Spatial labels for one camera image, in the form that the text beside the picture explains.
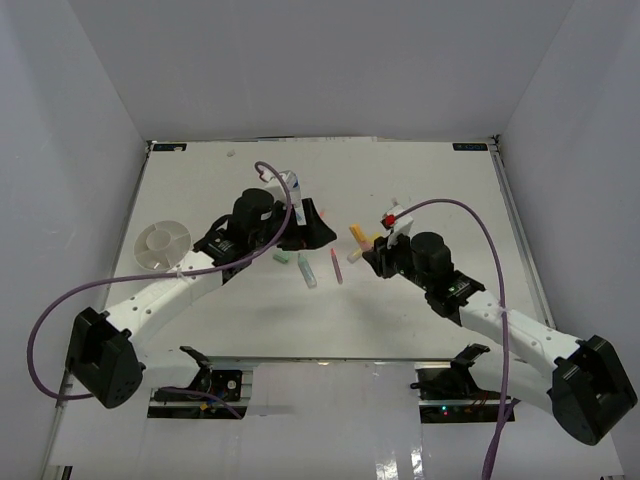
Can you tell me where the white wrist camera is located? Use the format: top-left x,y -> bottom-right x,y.
381,204 -> 414,248
262,170 -> 302,209

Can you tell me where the white divided round container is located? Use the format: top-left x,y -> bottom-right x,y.
133,220 -> 192,272

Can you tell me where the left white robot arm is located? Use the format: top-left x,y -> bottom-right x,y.
65,188 -> 337,409

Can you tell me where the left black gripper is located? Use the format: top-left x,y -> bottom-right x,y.
250,198 -> 336,252

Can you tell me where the pink red pen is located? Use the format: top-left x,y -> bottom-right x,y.
330,248 -> 344,285

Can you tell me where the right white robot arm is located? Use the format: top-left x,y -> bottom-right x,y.
363,232 -> 638,446

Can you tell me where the green marker cap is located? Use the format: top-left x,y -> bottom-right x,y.
272,251 -> 290,264

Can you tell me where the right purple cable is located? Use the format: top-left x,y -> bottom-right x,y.
389,198 -> 521,479

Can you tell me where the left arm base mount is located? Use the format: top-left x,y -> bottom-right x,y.
147,346 -> 251,420

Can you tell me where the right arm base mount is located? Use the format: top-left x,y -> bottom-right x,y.
410,343 -> 500,425

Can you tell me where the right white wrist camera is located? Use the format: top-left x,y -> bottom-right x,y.
381,204 -> 414,248

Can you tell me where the green marker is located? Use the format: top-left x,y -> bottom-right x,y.
297,252 -> 317,289

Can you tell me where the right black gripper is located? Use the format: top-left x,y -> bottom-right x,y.
364,229 -> 432,292

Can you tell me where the yellow highlighter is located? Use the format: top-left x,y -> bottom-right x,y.
347,249 -> 362,264
349,224 -> 381,242

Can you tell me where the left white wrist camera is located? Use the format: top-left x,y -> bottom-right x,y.
262,170 -> 302,209

